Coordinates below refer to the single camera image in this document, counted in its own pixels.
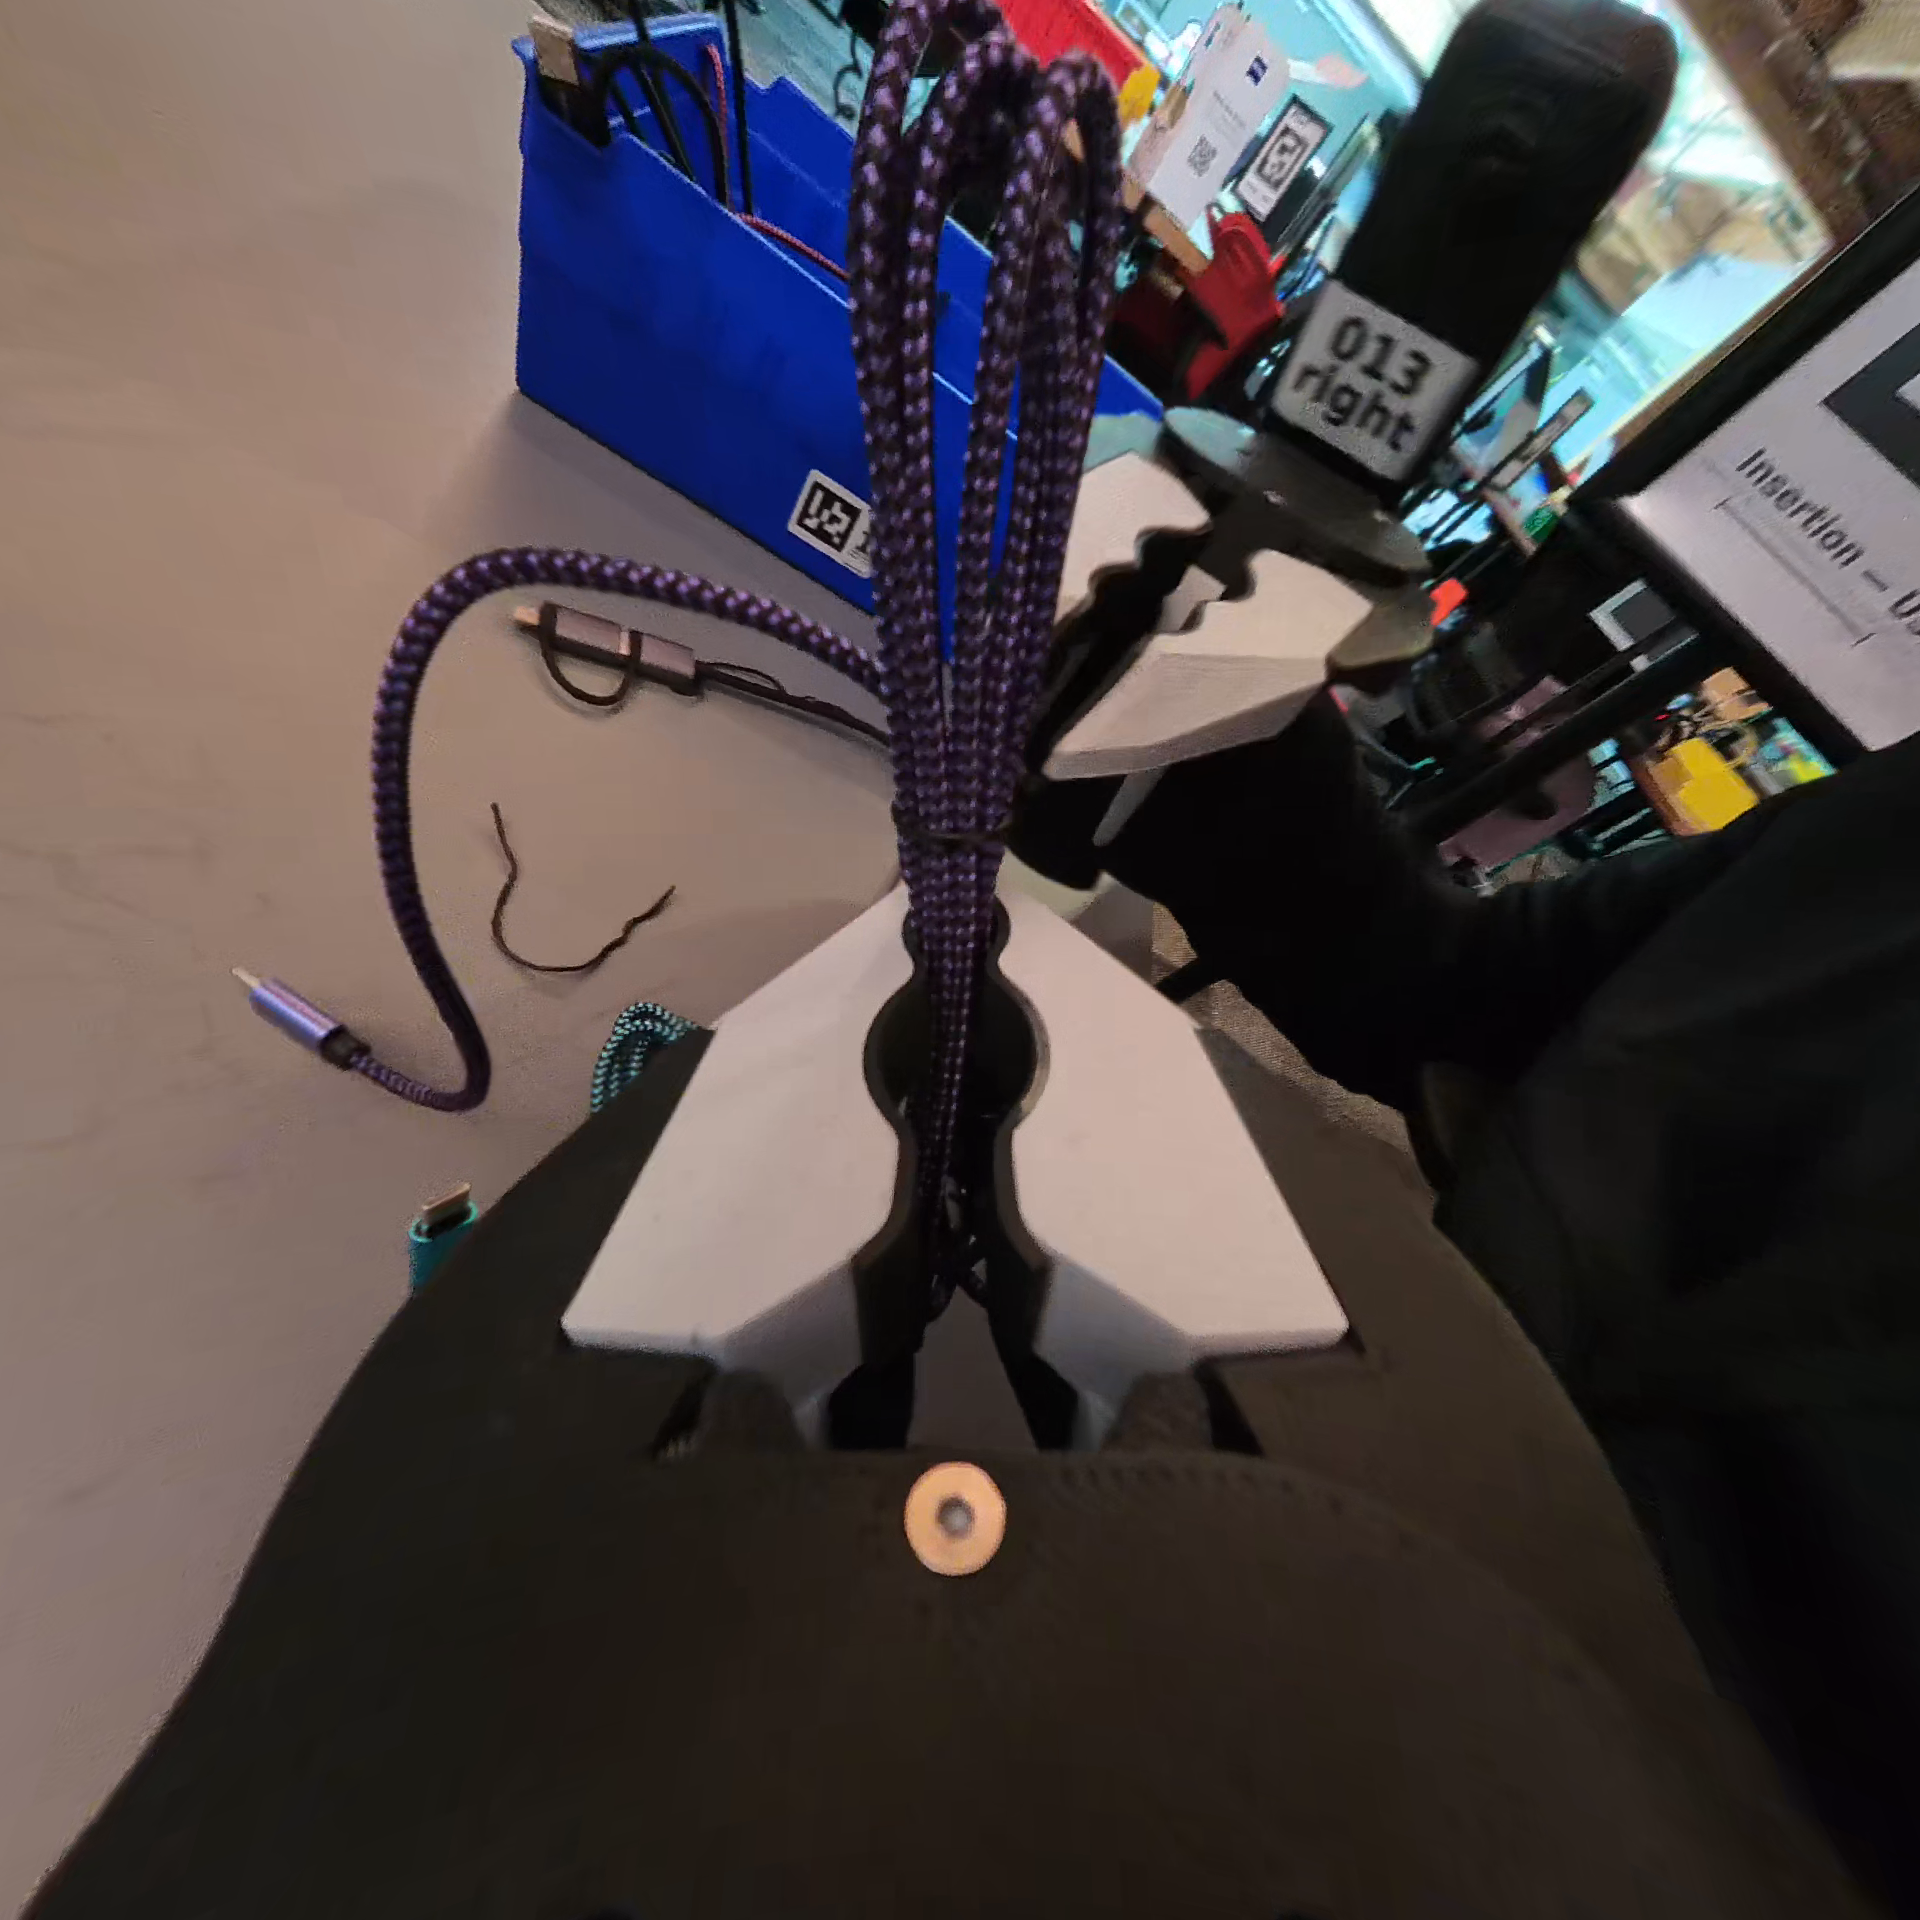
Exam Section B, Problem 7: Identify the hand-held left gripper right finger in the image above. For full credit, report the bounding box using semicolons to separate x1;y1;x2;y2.
989;877;1352;1397

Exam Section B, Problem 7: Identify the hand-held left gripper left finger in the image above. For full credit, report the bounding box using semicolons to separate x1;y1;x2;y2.
560;885;921;1402

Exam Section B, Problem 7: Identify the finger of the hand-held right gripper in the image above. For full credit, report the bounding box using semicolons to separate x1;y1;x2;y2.
1039;545;1376;781
1049;455;1216;663

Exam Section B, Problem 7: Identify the purple braided usb cable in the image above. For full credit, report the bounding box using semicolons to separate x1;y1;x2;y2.
231;0;1127;1326

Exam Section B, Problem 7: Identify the teal braided usb cable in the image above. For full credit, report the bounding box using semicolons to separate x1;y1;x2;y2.
406;999;710;1295

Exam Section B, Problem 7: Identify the pink braided usb cable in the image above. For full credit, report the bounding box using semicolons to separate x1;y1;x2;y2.
701;41;854;290

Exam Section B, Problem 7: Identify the blue bin with square tag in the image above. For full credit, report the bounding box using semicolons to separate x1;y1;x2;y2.
512;15;1168;612

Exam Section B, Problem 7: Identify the grey usb hub with cable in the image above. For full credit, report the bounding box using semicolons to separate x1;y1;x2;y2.
510;599;904;746

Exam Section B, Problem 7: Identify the black braided cable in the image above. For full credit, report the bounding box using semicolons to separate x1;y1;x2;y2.
526;0;753;214

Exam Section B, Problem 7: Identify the person's right hand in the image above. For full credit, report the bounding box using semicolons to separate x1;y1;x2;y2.
1016;702;1489;1086

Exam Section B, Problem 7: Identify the black thread scrap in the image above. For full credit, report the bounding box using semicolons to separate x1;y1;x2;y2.
487;799;681;976

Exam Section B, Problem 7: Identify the white printed carton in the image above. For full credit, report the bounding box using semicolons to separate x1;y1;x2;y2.
1125;4;1291;214

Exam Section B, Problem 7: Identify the red storage bin rack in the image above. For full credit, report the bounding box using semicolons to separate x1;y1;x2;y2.
992;0;1145;85

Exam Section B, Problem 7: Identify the white printed sign board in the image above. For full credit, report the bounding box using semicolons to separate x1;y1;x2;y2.
1621;270;1920;753

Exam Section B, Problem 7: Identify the yellow box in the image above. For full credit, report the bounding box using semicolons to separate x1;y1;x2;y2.
1632;732;1760;839

